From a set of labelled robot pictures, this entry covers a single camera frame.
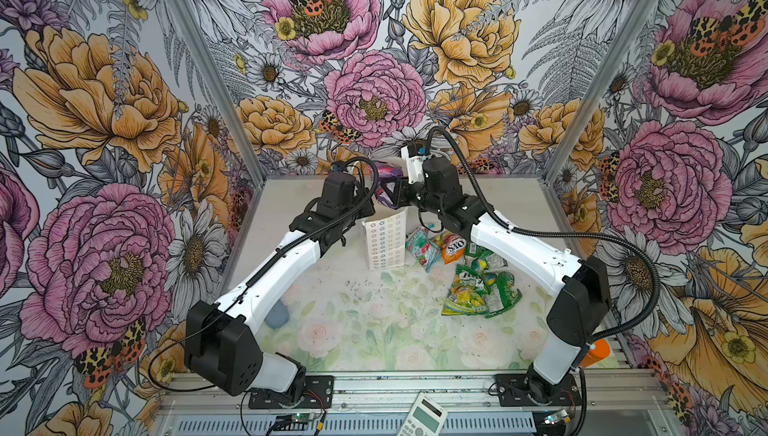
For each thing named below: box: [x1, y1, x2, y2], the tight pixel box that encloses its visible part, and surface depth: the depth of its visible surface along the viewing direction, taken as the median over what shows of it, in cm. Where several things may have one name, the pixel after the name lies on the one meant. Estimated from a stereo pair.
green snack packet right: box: [484, 271, 522, 319], surface depth 87 cm
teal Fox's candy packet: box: [405, 227, 441, 273], surface depth 98 cm
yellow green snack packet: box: [441, 264, 489, 316], surface depth 89 cm
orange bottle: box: [579, 339, 611, 367], surface depth 73 cm
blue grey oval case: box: [264, 299, 289, 330], surface depth 87 cm
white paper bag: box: [362, 206, 409, 271], surface depth 83 cm
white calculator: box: [397, 392, 448, 436], surface depth 71 cm
